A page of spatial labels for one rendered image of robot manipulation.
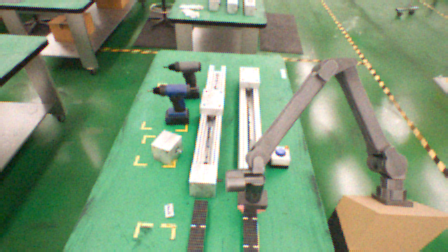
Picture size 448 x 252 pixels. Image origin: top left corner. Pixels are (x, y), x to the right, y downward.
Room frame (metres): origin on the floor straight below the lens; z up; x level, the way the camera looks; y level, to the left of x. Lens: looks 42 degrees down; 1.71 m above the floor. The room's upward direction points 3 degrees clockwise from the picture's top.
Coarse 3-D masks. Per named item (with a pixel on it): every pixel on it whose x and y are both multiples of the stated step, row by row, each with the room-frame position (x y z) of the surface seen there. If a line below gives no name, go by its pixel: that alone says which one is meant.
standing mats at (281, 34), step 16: (48, 16) 4.24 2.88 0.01; (160, 16) 4.51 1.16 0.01; (272, 16) 4.80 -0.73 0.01; (288, 16) 4.84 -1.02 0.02; (32, 32) 3.63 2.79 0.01; (48, 32) 3.66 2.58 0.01; (144, 32) 3.84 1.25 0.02; (160, 32) 3.88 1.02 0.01; (272, 32) 4.11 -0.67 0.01; (288, 32) 4.15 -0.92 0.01; (272, 48) 3.56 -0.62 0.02; (288, 48) 3.59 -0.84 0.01
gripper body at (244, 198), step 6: (240, 192) 0.55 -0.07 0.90; (246, 192) 0.53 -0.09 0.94; (264, 192) 0.56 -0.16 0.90; (240, 198) 0.53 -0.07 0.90; (246, 198) 0.52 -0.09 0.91; (252, 198) 0.51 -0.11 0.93; (258, 198) 0.51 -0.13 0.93; (264, 198) 0.53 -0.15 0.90; (240, 204) 0.51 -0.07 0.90; (246, 204) 0.51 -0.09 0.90; (252, 204) 0.51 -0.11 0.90; (258, 204) 0.51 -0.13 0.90; (264, 204) 0.51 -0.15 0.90
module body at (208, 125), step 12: (216, 72) 1.48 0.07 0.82; (216, 84) 1.32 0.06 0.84; (204, 120) 0.97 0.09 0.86; (216, 120) 0.97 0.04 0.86; (204, 132) 0.91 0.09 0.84; (216, 132) 0.89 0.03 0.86; (204, 144) 0.85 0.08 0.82; (216, 144) 0.81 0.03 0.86; (204, 156) 0.77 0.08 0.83; (216, 156) 0.75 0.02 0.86
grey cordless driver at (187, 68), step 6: (174, 66) 1.25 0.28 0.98; (180, 66) 1.25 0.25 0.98; (186, 66) 1.25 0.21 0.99; (192, 66) 1.26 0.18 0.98; (198, 66) 1.27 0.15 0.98; (186, 72) 1.26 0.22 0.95; (192, 72) 1.27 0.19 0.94; (186, 78) 1.26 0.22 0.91; (192, 78) 1.26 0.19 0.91; (186, 84) 1.27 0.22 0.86; (192, 84) 1.26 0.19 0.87; (192, 90) 1.25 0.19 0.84; (198, 90) 1.26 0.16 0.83; (186, 96) 1.24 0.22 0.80; (192, 96) 1.24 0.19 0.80; (198, 96) 1.25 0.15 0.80
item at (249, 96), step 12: (240, 96) 1.18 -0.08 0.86; (252, 96) 1.24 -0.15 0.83; (240, 108) 1.08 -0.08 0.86; (252, 108) 1.13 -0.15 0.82; (240, 120) 0.99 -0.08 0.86; (252, 120) 1.04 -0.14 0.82; (240, 132) 0.90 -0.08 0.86; (252, 132) 0.94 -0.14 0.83; (240, 144) 0.82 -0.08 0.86; (252, 144) 0.86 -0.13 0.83; (240, 156) 0.75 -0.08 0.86; (264, 168) 0.70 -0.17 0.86
